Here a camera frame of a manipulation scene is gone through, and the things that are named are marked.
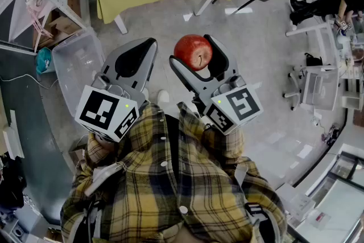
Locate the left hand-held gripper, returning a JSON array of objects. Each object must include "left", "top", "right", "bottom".
[{"left": 74, "top": 38, "right": 158, "bottom": 143}]

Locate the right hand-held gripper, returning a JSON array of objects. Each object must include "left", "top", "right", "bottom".
[{"left": 169, "top": 34, "right": 264, "bottom": 136}]

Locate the red apple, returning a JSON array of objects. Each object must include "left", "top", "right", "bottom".
[{"left": 173, "top": 34, "right": 213, "bottom": 72}]

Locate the person's left forearm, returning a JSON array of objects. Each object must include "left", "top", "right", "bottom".
[{"left": 85, "top": 132, "right": 134, "bottom": 177}]

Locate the person's right forearm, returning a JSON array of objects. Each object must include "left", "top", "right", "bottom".
[{"left": 200, "top": 122, "right": 246, "bottom": 164}]

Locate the clear plastic storage bin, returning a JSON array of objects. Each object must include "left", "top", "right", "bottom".
[{"left": 52, "top": 27, "right": 106, "bottom": 120}]

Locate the open cardboard box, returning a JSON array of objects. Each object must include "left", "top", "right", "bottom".
[{"left": 42, "top": 8, "right": 83, "bottom": 48}]

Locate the flat cardboard box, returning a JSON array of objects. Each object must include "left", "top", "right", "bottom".
[{"left": 67, "top": 0, "right": 82, "bottom": 19}]

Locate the teal bag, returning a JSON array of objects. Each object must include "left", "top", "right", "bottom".
[{"left": 35, "top": 47, "right": 54, "bottom": 75}]

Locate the small black bag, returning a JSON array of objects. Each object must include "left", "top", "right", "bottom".
[{"left": 304, "top": 52, "right": 324, "bottom": 67}]

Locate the small cardboard box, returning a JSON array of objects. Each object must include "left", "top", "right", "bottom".
[{"left": 69, "top": 147, "right": 88, "bottom": 167}]

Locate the white office chair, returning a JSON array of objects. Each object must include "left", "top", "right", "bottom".
[{"left": 283, "top": 64, "right": 340, "bottom": 112}]

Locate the white desk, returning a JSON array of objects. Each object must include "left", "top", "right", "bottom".
[{"left": 286, "top": 20, "right": 342, "bottom": 72}]

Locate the yellow plaid shirt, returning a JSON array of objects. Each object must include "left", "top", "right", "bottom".
[{"left": 60, "top": 102, "right": 288, "bottom": 243}]

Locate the dark green table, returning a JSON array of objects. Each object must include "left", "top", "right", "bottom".
[{"left": 0, "top": 40, "right": 76, "bottom": 227}]

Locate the pink toy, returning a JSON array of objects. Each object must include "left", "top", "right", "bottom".
[{"left": 24, "top": 0, "right": 54, "bottom": 51}]

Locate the white box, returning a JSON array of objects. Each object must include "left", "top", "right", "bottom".
[{"left": 2, "top": 109, "right": 26, "bottom": 160}]

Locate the white curved counter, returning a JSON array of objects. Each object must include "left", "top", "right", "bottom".
[{"left": 280, "top": 106, "right": 364, "bottom": 243}]

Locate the white cable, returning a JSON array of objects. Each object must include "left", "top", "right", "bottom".
[{"left": 0, "top": 73, "right": 59, "bottom": 89}]

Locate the white harness strap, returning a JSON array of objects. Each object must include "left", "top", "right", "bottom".
[
  {"left": 234, "top": 163, "right": 250, "bottom": 205},
  {"left": 84, "top": 163, "right": 126, "bottom": 197}
]

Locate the black strap buckle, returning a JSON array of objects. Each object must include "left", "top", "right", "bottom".
[{"left": 245, "top": 202, "right": 270, "bottom": 222}]

